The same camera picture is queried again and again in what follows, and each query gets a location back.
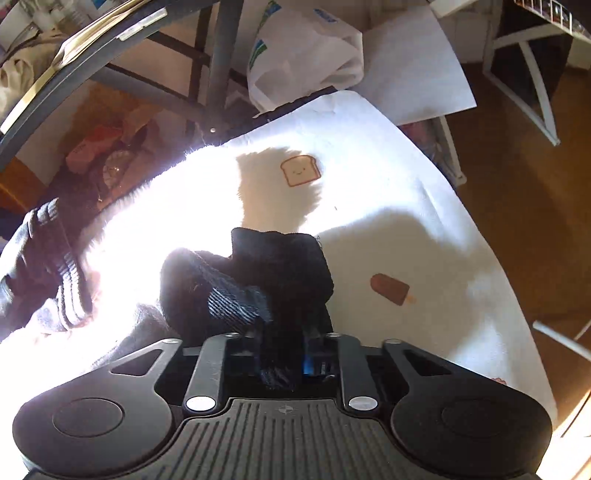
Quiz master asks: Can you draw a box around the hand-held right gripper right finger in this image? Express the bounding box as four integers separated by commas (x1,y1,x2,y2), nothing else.
302,328,455,412

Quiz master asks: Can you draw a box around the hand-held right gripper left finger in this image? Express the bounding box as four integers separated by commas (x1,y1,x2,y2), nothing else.
108,330,265,414

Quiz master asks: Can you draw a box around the black knit garment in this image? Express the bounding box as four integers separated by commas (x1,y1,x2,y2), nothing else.
159,227,335,393

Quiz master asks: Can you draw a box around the white printed blanket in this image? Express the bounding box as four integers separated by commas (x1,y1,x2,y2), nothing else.
0,90,557,425

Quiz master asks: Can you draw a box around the dark ribbed cloth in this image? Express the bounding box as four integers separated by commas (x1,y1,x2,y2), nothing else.
0,198,95,334

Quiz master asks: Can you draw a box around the white rod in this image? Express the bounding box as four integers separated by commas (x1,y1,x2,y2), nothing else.
532,320,591,361

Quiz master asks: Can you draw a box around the pink packet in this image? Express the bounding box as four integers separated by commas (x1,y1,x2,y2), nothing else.
65,124,122,174

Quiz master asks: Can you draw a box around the white plastic bag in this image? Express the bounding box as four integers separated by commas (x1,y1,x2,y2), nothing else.
246,0,365,117

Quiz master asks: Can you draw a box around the white paper sheet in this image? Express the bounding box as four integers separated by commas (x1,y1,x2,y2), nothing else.
355,7,478,126

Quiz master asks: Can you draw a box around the dark metal frame table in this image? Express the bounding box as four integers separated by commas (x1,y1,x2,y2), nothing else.
0,0,259,160

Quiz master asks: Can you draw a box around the white metal rack frame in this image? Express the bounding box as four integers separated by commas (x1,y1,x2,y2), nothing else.
481,0,575,147

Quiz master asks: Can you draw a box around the wire drying rack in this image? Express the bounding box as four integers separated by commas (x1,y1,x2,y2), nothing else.
512,0,591,35

